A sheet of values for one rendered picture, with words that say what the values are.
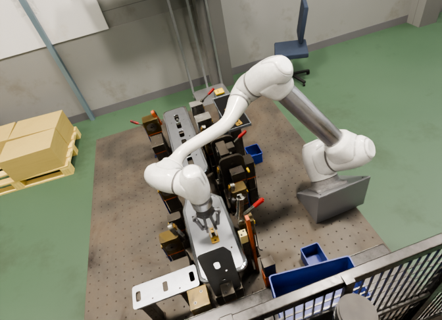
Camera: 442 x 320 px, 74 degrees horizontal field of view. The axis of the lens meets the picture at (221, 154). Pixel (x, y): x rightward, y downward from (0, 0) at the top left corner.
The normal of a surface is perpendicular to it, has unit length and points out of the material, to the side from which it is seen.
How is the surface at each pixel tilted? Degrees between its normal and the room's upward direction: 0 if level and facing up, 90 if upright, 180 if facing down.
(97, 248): 0
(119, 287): 0
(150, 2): 90
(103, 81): 90
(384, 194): 0
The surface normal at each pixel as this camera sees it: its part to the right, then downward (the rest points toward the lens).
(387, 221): -0.18, -0.71
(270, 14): 0.27, 0.63
